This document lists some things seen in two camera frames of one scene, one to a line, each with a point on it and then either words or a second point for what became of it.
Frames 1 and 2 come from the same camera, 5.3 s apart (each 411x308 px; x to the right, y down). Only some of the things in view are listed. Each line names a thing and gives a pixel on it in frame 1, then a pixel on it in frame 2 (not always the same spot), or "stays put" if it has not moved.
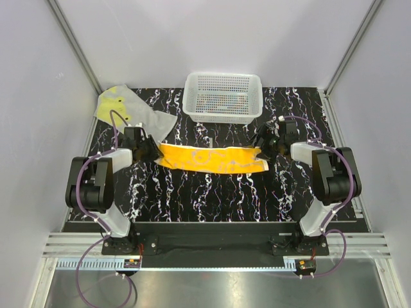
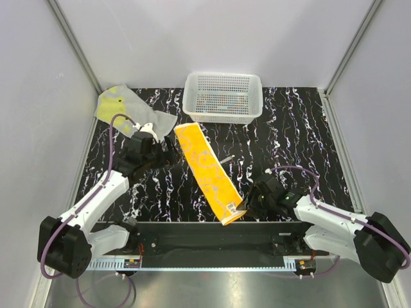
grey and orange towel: x=210 y=160 to x=209 y=172
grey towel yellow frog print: x=117 y=107 stays put
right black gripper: x=266 y=134 to x=249 y=201
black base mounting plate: x=215 y=244 stays put
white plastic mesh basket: x=222 y=97 stays put
